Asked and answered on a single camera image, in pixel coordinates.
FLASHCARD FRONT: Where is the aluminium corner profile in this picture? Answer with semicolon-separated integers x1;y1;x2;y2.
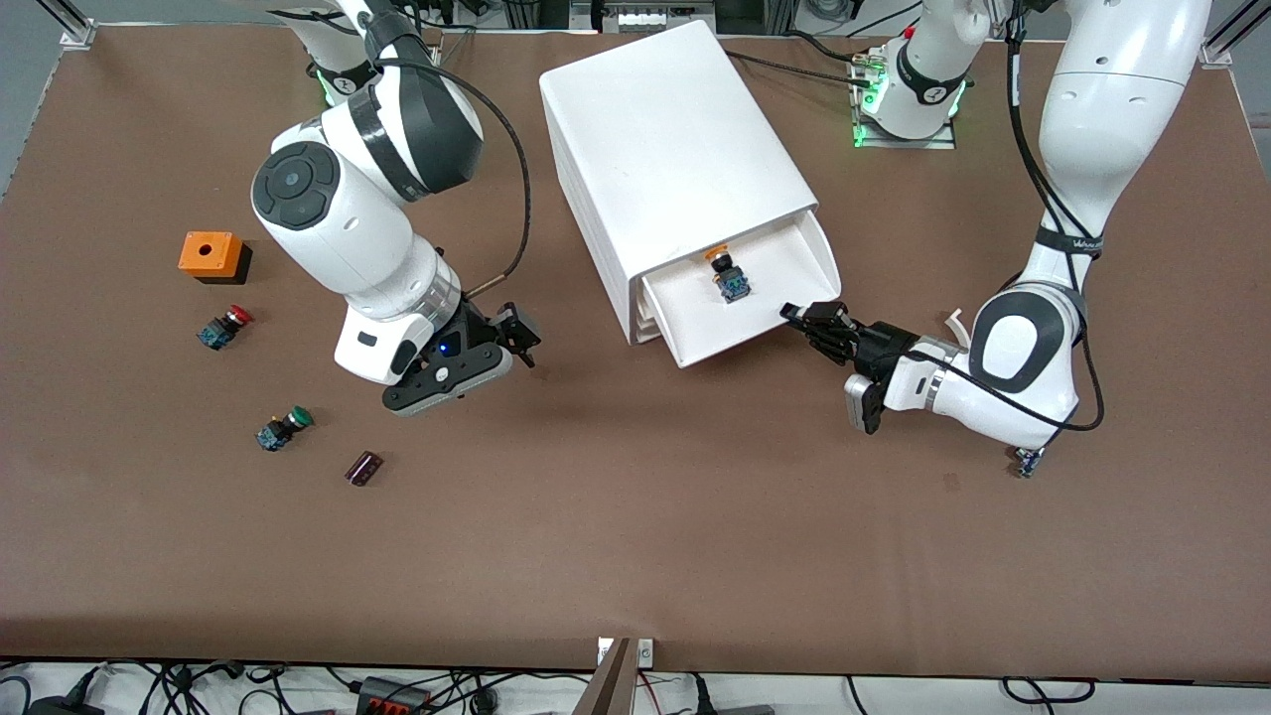
1200;0;1271;66
40;0;95;49

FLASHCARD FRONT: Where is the green push button switch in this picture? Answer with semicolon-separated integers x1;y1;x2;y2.
255;405;315;453

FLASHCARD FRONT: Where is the orange box with hole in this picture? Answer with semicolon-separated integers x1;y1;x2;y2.
177;231;253;286

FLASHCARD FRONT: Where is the black orange power strip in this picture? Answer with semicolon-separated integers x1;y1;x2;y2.
355;675;434;715

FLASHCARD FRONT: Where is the black base supply cable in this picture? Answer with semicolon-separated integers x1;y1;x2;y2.
725;45;877;90

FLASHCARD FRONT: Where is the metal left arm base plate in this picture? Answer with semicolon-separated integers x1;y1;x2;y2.
852;50;957;151

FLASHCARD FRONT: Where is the red push button switch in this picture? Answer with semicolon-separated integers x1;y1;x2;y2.
196;305;255;352

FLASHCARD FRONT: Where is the white drawer cabinet housing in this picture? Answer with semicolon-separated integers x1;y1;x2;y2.
537;20;823;347

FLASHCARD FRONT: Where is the black looped floor cable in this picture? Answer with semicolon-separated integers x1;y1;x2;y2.
1001;677;1098;706

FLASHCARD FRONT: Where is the grey camera stand post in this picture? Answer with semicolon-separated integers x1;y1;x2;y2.
573;638;634;715

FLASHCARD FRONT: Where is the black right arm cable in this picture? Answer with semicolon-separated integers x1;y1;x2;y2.
377;58;533;299

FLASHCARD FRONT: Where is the orange push button switch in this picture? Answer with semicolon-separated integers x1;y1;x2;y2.
706;242;753;304

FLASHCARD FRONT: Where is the grey connector device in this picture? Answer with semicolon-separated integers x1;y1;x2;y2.
571;0;718;36

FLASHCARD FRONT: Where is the white highest cabinet drawer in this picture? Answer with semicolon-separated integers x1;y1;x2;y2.
640;211;843;369

